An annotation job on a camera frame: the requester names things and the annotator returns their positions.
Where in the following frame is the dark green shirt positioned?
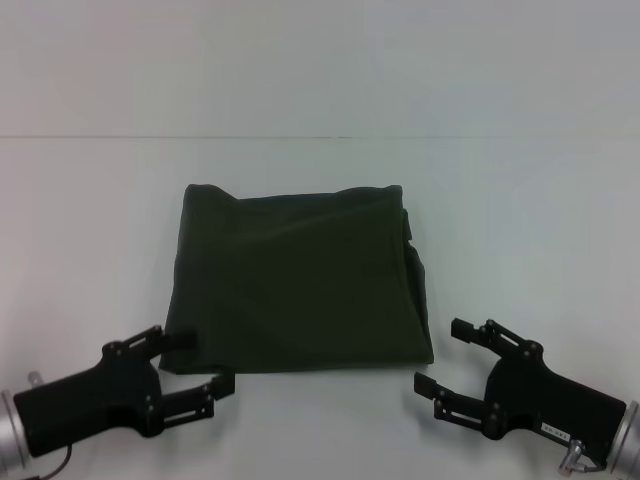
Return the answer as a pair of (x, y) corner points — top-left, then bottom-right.
(158, 182), (436, 377)

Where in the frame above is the right gripper cable connector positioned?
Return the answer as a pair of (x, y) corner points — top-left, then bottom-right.
(558, 438), (609, 474)

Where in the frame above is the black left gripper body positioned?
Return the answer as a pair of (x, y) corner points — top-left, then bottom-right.
(12, 341), (167, 459)

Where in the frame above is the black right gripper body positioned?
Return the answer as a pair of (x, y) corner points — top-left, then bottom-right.
(481, 341), (628, 462)

